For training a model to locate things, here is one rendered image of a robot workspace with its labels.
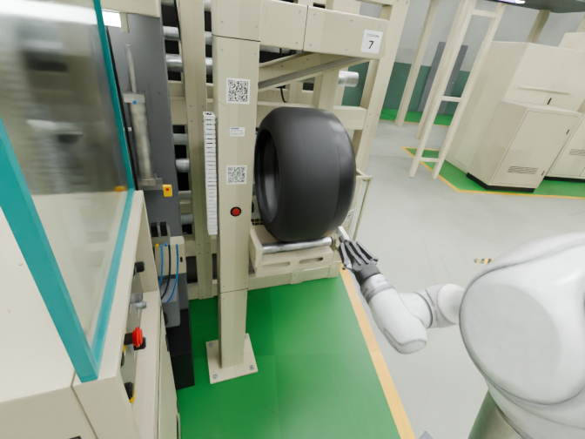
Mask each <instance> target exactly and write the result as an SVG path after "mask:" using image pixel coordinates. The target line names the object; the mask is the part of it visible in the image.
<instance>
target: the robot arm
mask: <svg viewBox="0 0 585 439"><path fill-rule="evenodd" d="M336 233H337V235H338V236H339V241H340V245H339V248H338V249H339V252H340V258H341V261H342V269H343V270H346V269H349V270H351V272H352V273H353V274H354V275H355V278H356V280H357V281H358V283H359V285H360V291H361V293H362V295H363V297H364V298H365V300H366V303H367V305H368V306H369V307H370V309H371V313H372V317H373V319H374V321H375V323H376V325H377V327H378V328H379V330H380V331H381V333H382V334H383V335H384V337H385V338H386V339H387V341H388V342H389V344H390V345H391V346H392V347H393V348H394V349H395V350H396V351H397V352H398V353H400V354H403V355H408V354H412V353H415V352H418V351H420V350H421V349H423V348H424V347H425V346H426V345H427V331H426V329H429V328H446V327H450V326H453V325H457V324H459V326H460V331H461V338H462V340H463V343H464V346H465V348H466V350H467V353H468V355H469V356H470V358H471V360H472V362H473V363H474V365H475V366H476V367H477V369H478V370H479V371H480V373H481V374H482V375H483V376H484V379H485V382H486V384H487V387H488V390H487V393H486V395H485V397H484V400H483V402H482V404H481V407H480V410H479V412H478V415H477V416H476V418H475V421H474V425H473V427H472V428H471V431H470V433H469V436H468V438H467V439H585V231H580V232H574V233H564V234H559V235H555V236H550V237H546V238H542V239H538V240H533V241H530V242H528V243H526V244H523V245H521V246H518V247H515V248H513V249H511V250H509V251H507V252H505V253H504V254H502V255H500V256H499V257H497V258H495V259H494V260H492V261H491V262H489V263H488V264H487V265H486V266H484V267H483V268H482V269H481V270H480V271H479V272H478V273H477V274H476V275H475V276H474V277H473V279H471V281H470V282H469V283H468V284H467V286H466V288H465V289H464V288H463V287H460V286H457V285H455V284H447V283H442V284H436V285H432V286H430V287H425V288H422V289H419V290H417V291H415V292H412V293H398V292H397V291H396V289H395V287H394V286H393V285H392V283H391V282H390V280H389V279H388V278H387V277H386V276H385V275H384V274H382V273H381V271H380V270H379V269H378V268H377V267H376V264H377V262H378V260H379V258H377V257H375V256H374V255H372V254H371V253H370V252H369V251H368V250H367V249H366V248H365V247H364V246H363V245H362V244H361V243H360V242H359V241H358V240H357V241H354V240H352V239H351V237H350V236H349V235H348V234H346V232H345V230H344V229H343V227H342V226H339V227H338V229H337V232H336ZM347 256H348V258H349V260H350V261H351V264H352V265H350V262H349V261H348V258H347Z"/></svg>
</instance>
